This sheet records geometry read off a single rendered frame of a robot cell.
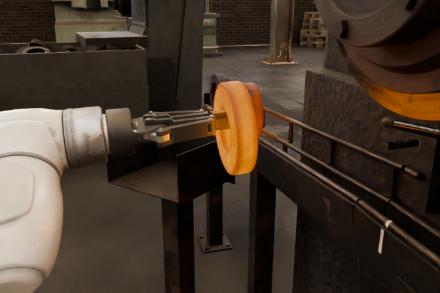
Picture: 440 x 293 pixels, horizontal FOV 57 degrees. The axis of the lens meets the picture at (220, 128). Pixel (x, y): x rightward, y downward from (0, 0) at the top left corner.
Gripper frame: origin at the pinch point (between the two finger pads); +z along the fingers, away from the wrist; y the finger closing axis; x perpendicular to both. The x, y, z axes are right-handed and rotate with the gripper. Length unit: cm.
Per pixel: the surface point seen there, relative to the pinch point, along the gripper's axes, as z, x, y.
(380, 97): 19.2, 4.0, 12.4
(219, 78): 22, -9, -87
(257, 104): 22, -10, -46
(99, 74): -25, -24, -219
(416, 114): 19.1, 3.4, 20.1
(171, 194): -8.3, -23.4, -23.3
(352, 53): 17.7, 10.0, 7.0
